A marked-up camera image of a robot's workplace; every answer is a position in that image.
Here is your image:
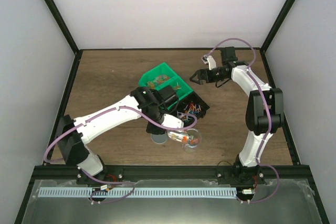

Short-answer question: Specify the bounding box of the green bin with lollipops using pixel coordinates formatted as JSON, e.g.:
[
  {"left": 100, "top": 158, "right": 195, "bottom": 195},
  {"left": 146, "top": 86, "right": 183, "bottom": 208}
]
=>
[{"left": 153, "top": 74, "right": 193, "bottom": 100}]

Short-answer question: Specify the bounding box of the silver metal scoop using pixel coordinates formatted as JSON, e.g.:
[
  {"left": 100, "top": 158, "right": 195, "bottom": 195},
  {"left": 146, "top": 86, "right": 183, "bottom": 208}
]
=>
[{"left": 167, "top": 131, "right": 194, "bottom": 144}]

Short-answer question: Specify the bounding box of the green bin with star candies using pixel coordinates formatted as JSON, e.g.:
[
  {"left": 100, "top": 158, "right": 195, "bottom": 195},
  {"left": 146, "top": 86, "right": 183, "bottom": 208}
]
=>
[{"left": 139, "top": 62, "right": 177, "bottom": 88}]

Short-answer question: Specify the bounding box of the black bin with lollipops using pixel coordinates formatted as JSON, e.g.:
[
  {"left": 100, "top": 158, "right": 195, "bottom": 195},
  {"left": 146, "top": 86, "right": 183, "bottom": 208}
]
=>
[{"left": 171, "top": 92, "right": 210, "bottom": 123}]

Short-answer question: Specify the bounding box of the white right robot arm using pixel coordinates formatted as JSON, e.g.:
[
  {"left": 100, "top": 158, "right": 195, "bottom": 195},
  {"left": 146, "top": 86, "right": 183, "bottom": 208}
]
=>
[{"left": 190, "top": 47, "right": 284, "bottom": 184}]

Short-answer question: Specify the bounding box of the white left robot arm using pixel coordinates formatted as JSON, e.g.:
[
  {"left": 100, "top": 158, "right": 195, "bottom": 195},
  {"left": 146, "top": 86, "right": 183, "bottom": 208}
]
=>
[{"left": 57, "top": 86, "right": 184, "bottom": 184}]

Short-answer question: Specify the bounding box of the silver metal jar lid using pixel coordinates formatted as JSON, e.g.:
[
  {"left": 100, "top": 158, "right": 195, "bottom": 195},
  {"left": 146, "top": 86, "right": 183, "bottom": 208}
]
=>
[{"left": 151, "top": 134, "right": 169, "bottom": 144}]

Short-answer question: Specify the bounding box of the clear plastic jar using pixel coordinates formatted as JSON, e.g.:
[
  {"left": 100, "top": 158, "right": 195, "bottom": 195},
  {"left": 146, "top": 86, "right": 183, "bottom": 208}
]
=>
[{"left": 182, "top": 128, "right": 202, "bottom": 153}]

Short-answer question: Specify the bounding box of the light blue slotted strip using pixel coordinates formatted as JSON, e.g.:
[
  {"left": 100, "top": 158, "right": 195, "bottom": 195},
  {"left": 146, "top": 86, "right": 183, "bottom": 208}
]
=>
[{"left": 38, "top": 187, "right": 237, "bottom": 199}]

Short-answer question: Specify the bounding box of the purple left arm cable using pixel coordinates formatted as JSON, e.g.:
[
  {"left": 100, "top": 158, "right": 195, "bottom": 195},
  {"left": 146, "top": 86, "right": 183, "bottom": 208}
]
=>
[{"left": 43, "top": 105, "right": 198, "bottom": 205}]

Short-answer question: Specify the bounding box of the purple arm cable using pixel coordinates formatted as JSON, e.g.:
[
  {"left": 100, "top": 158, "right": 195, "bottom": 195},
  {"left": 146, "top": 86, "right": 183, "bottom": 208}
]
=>
[
  {"left": 207, "top": 37, "right": 280, "bottom": 204},
  {"left": 43, "top": 105, "right": 198, "bottom": 205}
]

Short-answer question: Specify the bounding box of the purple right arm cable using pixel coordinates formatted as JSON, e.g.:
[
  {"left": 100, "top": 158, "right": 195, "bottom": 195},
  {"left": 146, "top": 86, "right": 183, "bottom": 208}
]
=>
[{"left": 207, "top": 37, "right": 280, "bottom": 204}]

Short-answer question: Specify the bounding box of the black front mounting rail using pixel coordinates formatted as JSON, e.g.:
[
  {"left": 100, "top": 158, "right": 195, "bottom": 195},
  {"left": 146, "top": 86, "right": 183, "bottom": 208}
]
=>
[{"left": 34, "top": 165, "right": 310, "bottom": 186}]

